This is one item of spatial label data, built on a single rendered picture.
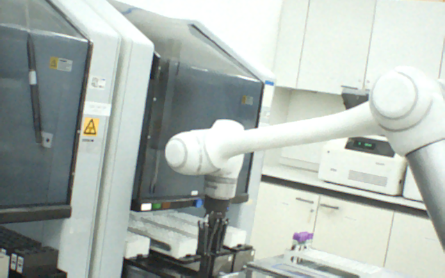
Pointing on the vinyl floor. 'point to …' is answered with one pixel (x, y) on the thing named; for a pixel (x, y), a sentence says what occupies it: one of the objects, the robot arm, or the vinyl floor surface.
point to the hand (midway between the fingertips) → (206, 265)
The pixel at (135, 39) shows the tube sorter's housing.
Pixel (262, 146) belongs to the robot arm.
